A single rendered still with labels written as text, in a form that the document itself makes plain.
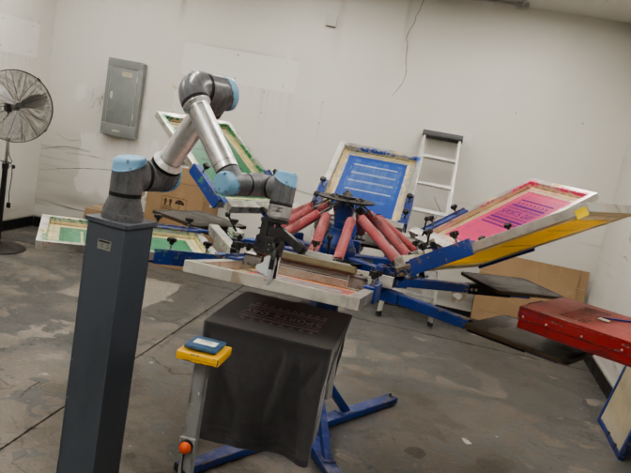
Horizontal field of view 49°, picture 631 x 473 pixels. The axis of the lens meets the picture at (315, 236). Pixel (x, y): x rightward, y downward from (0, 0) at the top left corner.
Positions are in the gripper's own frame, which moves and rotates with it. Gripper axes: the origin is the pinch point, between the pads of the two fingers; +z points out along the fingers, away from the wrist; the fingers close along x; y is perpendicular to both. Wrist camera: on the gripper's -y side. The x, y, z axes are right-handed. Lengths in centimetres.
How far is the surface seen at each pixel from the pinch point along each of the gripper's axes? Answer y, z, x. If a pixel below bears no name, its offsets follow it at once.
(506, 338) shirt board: -84, 8, -74
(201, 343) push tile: 13.0, 20.9, 18.7
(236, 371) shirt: 8.5, 33.2, -11.8
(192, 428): 12, 47, 15
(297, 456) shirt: -17, 58, -16
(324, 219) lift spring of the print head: 6, -25, -117
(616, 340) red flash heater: -118, -2, -48
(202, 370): 11.5, 28.7, 17.6
